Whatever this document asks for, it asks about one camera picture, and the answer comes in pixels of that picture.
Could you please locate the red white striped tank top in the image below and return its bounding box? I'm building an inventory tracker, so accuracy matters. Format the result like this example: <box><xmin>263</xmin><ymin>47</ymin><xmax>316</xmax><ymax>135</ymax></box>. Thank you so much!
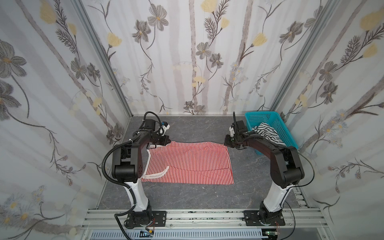
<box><xmin>142</xmin><ymin>142</ymin><xmax>234</xmax><ymax>185</ymax></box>

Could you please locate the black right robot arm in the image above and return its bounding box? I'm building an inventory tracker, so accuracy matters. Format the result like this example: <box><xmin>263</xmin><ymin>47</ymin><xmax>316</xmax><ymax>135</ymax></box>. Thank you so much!
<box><xmin>225</xmin><ymin>120</ymin><xmax>305</xmax><ymax>226</ymax></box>

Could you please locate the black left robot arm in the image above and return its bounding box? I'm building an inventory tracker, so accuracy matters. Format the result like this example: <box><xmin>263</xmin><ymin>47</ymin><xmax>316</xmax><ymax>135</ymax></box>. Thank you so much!
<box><xmin>112</xmin><ymin>119</ymin><xmax>171</xmax><ymax>229</ymax></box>

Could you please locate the black white striped tank top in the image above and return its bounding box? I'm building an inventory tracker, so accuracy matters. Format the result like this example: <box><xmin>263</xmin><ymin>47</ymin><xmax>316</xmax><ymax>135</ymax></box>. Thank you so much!
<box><xmin>252</xmin><ymin>123</ymin><xmax>287</xmax><ymax>147</ymax></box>

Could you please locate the teal plastic basket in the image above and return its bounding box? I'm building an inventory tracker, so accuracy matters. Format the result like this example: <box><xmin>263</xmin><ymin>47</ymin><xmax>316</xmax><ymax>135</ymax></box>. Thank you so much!
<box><xmin>245</xmin><ymin>111</ymin><xmax>298</xmax><ymax>153</ymax></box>

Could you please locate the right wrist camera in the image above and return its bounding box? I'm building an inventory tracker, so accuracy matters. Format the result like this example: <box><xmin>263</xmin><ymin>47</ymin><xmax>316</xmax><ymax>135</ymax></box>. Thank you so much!
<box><xmin>229</xmin><ymin>126</ymin><xmax>235</xmax><ymax>138</ymax></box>

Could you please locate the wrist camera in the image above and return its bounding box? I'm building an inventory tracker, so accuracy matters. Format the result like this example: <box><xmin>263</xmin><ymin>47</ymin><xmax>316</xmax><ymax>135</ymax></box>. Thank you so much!
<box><xmin>229</xmin><ymin>126</ymin><xmax>235</xmax><ymax>138</ymax></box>
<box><xmin>158</xmin><ymin>122</ymin><xmax>170</xmax><ymax>136</ymax></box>

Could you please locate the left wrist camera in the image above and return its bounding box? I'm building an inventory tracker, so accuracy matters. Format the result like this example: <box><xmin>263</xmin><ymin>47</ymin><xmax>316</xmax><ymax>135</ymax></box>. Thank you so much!
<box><xmin>158</xmin><ymin>122</ymin><xmax>170</xmax><ymax>136</ymax></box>

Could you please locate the black corrugated left cable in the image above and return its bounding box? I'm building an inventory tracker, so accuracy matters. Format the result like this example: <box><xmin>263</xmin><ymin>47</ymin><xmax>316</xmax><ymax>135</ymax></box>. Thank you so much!
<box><xmin>101</xmin><ymin>140</ymin><xmax>137</xmax><ymax>240</ymax></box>

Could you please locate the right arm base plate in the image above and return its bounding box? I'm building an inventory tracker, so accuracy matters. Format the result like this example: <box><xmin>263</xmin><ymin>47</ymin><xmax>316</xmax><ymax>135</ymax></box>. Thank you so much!
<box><xmin>243</xmin><ymin>210</ymin><xmax>286</xmax><ymax>227</ymax></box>

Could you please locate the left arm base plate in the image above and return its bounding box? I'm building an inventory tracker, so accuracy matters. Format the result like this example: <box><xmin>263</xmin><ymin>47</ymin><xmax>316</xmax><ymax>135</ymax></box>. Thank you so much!
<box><xmin>124</xmin><ymin>211</ymin><xmax>167</xmax><ymax>229</ymax></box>

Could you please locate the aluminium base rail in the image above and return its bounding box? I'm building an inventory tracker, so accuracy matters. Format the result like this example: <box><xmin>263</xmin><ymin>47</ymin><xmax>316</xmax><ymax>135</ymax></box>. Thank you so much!
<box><xmin>80</xmin><ymin>208</ymin><xmax>329</xmax><ymax>230</ymax></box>

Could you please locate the white perforated cable duct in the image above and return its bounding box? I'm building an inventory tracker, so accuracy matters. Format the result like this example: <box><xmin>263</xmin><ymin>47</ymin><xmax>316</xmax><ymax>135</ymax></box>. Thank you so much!
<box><xmin>89</xmin><ymin>229</ymin><xmax>269</xmax><ymax>240</ymax></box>

